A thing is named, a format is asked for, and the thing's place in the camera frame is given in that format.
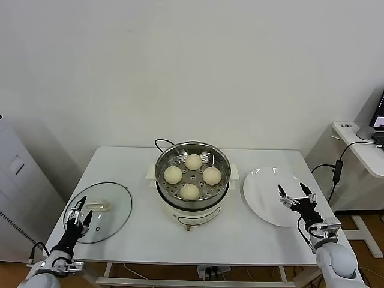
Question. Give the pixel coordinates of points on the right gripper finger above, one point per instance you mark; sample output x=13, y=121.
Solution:
x=286, y=201
x=311, y=198

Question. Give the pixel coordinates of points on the dark laptop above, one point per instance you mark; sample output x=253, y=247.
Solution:
x=379, y=117

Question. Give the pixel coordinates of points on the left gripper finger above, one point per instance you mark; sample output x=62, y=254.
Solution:
x=87, y=220
x=75, y=214

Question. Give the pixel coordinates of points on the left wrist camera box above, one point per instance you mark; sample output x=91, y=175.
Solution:
x=75, y=266

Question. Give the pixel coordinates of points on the light grey cabinet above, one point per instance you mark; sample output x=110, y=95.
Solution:
x=18, y=180

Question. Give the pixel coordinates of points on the white power strip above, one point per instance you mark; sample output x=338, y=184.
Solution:
x=213, y=271

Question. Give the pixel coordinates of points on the white table frame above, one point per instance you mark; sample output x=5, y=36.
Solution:
x=150, y=281

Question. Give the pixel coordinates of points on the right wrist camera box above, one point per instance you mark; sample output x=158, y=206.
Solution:
x=331, y=226

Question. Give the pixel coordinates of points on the black power adapter box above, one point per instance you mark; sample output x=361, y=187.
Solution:
x=337, y=171

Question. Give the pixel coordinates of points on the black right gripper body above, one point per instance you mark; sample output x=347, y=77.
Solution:
x=307, y=211

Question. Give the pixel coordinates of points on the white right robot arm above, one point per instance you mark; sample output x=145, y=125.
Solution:
x=336, y=264

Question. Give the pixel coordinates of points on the cream electric cooker base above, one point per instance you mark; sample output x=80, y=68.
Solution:
x=195, y=214

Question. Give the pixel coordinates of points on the stainless steel steamer basket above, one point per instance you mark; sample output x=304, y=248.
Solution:
x=222, y=168

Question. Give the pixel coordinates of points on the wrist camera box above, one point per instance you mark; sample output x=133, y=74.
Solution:
x=331, y=226
x=75, y=266

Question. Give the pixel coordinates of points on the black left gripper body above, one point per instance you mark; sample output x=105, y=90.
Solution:
x=70, y=237

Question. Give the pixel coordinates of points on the white steamed baozi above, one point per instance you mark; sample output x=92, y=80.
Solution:
x=189, y=192
x=173, y=175
x=212, y=175
x=193, y=162

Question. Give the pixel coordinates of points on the grey cylinder speaker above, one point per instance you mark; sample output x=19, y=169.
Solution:
x=366, y=132

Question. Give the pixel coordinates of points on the white round plate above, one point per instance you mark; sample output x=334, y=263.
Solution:
x=264, y=195

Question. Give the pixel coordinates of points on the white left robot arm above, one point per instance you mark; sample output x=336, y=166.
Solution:
x=39, y=279

